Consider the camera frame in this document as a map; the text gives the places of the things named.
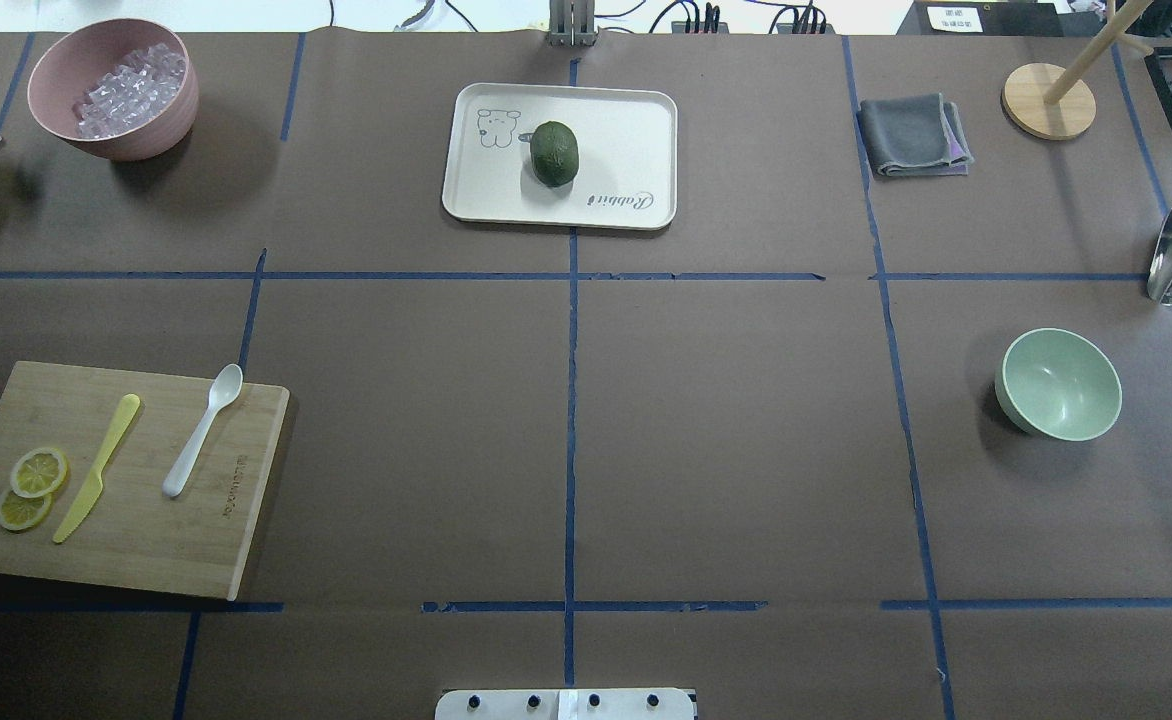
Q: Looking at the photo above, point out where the white plastic spoon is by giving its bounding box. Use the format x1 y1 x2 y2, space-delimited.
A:
161 364 244 498

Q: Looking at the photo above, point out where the mint green bowl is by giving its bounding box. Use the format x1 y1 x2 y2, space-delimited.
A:
994 328 1124 442

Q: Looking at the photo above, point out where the pink bowl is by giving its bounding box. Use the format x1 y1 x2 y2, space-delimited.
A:
27 18 199 161

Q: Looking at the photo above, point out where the green avocado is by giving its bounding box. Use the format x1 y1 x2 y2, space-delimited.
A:
529 120 581 188

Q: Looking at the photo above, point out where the cream rabbit tray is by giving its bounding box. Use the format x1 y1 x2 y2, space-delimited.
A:
441 83 677 231

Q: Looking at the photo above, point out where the grey folded cloth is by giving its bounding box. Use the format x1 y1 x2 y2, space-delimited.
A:
857 94 974 177

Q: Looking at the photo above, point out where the bamboo cutting board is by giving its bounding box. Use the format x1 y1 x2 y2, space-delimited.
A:
0 361 292 600

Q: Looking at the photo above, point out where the yellow plastic knife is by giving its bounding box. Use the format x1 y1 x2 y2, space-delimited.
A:
52 393 142 544

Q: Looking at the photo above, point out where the clear ice cubes pile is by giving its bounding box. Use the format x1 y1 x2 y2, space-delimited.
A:
71 45 188 140

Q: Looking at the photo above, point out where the wooden stand with pole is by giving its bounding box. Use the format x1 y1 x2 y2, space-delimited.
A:
1001 1 1154 141

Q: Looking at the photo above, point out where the lower lemon slice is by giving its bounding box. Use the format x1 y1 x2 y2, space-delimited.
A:
0 489 56 534

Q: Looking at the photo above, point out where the metal frame post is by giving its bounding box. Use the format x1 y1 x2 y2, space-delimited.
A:
548 0 599 47

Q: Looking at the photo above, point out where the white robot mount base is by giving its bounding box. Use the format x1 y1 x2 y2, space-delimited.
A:
434 687 699 719

